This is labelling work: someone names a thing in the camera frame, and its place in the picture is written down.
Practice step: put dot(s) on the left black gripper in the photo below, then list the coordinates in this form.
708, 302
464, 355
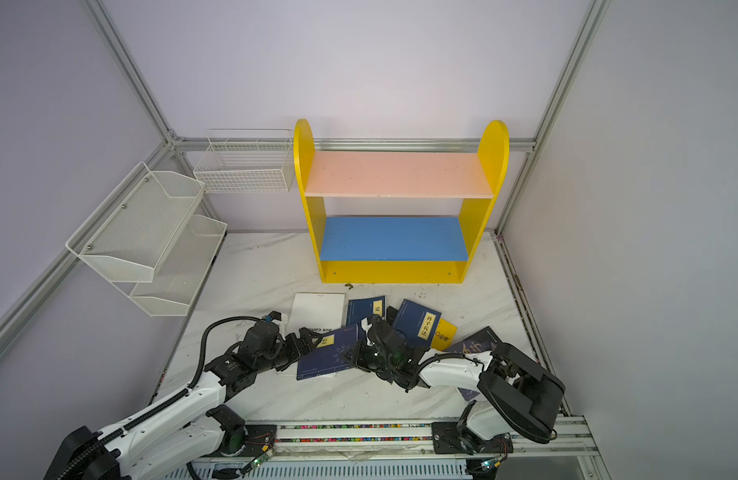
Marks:
294, 346

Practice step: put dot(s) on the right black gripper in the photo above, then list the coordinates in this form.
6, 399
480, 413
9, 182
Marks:
374, 341

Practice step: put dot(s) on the navy book yellow label Yijing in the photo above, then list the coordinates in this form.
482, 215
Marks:
331, 354

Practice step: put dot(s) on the navy book Lunyu yellow label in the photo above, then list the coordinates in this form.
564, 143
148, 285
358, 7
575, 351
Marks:
365, 308

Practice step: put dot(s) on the white book La Dame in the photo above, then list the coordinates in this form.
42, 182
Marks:
319, 312

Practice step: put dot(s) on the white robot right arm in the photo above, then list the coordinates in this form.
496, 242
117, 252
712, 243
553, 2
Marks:
517, 395

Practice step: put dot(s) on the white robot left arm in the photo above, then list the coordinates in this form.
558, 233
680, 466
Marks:
190, 423

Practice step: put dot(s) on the black book white lettering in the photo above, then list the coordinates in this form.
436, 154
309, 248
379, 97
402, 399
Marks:
391, 315

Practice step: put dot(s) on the navy book Sunzi yellow label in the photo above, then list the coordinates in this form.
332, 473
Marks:
417, 323

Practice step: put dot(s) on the yellow shelf unit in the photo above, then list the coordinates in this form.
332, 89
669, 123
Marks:
398, 217

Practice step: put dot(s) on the dark purple illustrated book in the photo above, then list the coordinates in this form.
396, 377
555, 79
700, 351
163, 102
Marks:
480, 345

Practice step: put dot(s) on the white mesh two-tier rack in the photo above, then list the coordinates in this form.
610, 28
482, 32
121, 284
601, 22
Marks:
149, 240

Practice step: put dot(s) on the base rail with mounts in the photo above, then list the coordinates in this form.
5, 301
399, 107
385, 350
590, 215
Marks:
403, 449

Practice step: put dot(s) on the white wire basket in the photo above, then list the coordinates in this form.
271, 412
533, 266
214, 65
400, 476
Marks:
247, 161

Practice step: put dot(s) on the aluminium frame rail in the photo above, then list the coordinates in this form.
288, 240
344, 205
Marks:
19, 318

